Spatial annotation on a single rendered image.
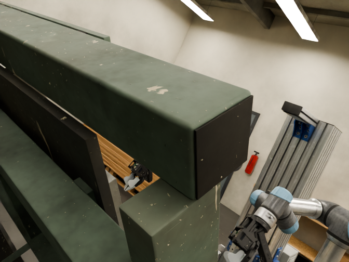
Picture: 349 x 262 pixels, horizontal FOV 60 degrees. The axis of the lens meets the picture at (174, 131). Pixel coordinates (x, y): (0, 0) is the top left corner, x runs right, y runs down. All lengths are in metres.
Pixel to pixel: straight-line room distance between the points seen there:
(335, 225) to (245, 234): 0.55
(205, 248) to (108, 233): 0.14
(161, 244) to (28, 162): 0.38
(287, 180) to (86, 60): 1.49
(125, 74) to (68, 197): 0.25
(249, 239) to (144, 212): 0.81
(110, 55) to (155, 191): 0.22
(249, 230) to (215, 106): 0.86
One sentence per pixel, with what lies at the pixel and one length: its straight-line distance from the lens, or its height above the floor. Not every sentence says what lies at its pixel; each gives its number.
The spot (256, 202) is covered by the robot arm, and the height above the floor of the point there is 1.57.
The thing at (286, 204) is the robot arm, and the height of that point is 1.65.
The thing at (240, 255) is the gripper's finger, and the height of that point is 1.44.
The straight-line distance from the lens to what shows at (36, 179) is 0.61.
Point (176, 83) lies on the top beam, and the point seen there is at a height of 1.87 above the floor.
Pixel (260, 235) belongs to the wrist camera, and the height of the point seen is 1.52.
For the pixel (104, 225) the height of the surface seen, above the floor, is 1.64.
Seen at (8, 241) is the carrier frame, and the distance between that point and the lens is 1.85.
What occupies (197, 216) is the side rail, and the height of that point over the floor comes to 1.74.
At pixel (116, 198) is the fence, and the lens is 0.64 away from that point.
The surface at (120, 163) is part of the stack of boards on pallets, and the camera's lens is 5.47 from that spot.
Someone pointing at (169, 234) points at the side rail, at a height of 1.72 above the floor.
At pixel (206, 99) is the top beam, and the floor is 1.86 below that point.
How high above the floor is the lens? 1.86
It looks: 7 degrees down
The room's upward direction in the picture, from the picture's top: 23 degrees clockwise
